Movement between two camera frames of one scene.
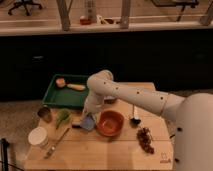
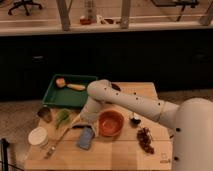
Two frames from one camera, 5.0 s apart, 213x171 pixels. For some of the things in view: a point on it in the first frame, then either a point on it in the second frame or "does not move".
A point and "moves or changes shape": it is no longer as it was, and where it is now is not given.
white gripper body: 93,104 does not move
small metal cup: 45,113 does not move
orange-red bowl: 110,122 does not move
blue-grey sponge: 88,122 moves or changes shape
